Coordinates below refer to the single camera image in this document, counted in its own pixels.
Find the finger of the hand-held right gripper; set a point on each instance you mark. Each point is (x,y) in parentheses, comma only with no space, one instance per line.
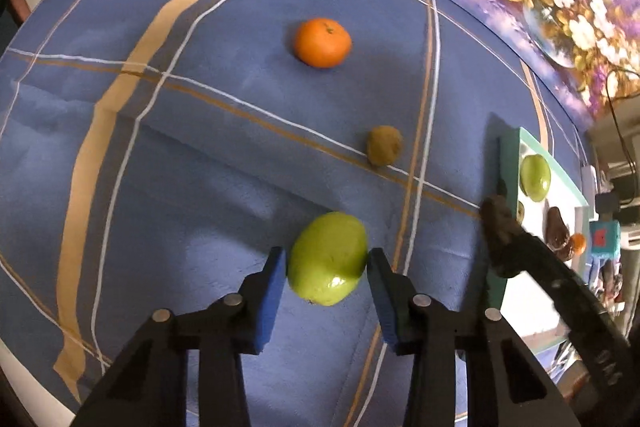
(575,302)

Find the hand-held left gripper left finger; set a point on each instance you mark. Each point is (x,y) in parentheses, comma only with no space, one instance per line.
(272,292)

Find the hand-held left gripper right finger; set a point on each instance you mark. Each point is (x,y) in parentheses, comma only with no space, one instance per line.
(385,302)

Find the white tray with green rim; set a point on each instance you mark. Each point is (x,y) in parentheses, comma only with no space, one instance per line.
(525,312)

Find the orange tangerine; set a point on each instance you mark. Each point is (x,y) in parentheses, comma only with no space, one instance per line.
(578,243)
(322,43)

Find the green jujube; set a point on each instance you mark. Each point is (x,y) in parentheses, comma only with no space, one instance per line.
(535,177)
(327,257)

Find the small brown longan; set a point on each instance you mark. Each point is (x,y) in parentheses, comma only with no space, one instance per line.
(385,145)
(520,210)

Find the teal box with red mark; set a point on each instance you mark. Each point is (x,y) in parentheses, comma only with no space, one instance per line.
(605,239)

